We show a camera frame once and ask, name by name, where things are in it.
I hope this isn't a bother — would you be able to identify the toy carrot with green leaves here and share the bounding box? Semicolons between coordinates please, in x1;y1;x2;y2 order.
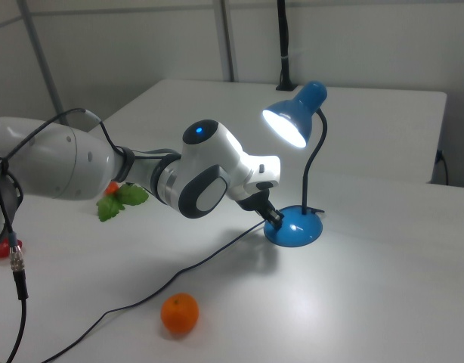
96;181;150;223

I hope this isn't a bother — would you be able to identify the bitten red apple piece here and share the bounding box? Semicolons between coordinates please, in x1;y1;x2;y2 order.
0;237;26;260

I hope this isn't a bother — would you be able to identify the black camera pole with clamp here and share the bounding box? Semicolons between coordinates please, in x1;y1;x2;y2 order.
275;0;298;92

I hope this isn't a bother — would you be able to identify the grey metal partition post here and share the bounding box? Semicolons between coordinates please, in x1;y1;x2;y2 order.
17;0;70;126
215;0;237;82

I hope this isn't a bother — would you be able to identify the black lamp power cable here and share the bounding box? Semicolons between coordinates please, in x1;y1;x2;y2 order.
37;206;326;363

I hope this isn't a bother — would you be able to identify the blue desk lamp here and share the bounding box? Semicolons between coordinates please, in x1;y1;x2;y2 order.
261;79;329;249

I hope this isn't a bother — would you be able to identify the white adjacent table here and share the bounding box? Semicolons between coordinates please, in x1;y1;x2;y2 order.
88;78;448;186

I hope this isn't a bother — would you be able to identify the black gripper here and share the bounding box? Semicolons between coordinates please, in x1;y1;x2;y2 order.
235;188;286;229

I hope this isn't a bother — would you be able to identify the black robot cable with connector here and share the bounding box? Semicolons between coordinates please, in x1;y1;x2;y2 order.
0;107;184;363

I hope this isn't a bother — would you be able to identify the orange mandarin fruit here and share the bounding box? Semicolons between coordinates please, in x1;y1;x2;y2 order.
160;292;200;334

